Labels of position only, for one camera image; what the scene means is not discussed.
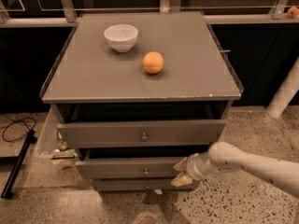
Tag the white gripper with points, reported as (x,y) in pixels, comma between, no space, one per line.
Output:
(192,169)

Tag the grey drawer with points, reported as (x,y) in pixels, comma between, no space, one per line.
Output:
(141,133)
(139,184)
(125,168)

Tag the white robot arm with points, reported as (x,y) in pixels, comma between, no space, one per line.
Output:
(223,157)

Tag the grey top drawer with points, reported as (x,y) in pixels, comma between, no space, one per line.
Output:
(141,133)

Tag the grey drawer cabinet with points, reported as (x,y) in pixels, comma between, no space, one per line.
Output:
(95,83)

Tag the grey bottom drawer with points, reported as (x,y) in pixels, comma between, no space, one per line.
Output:
(139,184)

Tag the orange fruit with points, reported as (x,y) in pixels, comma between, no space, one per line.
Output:
(153,62)

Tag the white pipe leg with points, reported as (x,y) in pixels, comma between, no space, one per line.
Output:
(285,93)

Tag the clear plastic bin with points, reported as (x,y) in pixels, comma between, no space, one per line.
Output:
(50,145)

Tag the white ceramic bowl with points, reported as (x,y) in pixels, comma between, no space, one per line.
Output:
(121,37)

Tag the black metal bar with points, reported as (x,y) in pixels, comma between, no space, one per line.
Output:
(17,162)

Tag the metal window frame rail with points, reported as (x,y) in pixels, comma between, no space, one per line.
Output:
(54,13)

